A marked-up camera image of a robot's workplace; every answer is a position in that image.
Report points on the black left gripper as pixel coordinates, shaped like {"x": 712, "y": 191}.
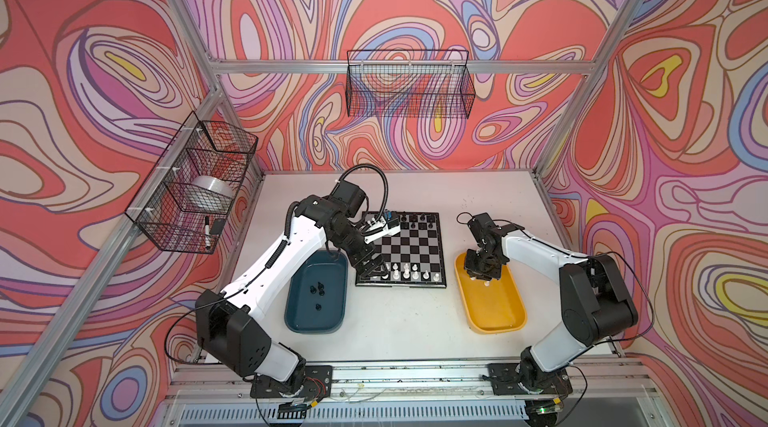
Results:
{"x": 369, "y": 268}

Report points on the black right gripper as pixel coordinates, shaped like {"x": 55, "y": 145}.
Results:
{"x": 473, "y": 270}

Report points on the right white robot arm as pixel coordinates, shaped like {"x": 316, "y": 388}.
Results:
{"x": 595, "y": 303}

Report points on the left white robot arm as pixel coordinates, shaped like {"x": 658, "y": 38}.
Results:
{"x": 228, "y": 322}

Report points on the black white chess board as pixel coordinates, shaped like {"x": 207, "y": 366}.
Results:
{"x": 411, "y": 258}

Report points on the black pieces in teal tray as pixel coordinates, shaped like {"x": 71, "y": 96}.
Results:
{"x": 318, "y": 293}

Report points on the yellow plastic tray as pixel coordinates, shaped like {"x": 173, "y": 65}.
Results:
{"x": 491, "y": 307}

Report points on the teal plastic tray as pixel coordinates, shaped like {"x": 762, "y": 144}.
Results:
{"x": 300, "y": 316}

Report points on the silver tape roll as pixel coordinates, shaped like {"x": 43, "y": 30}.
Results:
{"x": 214, "y": 185}

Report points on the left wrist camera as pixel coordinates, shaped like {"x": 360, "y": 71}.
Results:
{"x": 389, "y": 224}

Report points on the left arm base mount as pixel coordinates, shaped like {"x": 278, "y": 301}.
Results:
{"x": 310, "y": 382}

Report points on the black wire basket back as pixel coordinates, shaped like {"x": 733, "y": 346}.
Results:
{"x": 409, "y": 83}

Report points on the black wire basket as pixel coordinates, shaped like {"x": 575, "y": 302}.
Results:
{"x": 168, "y": 209}
{"x": 409, "y": 83}

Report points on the black wire basket left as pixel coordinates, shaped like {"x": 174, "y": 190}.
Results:
{"x": 168, "y": 209}

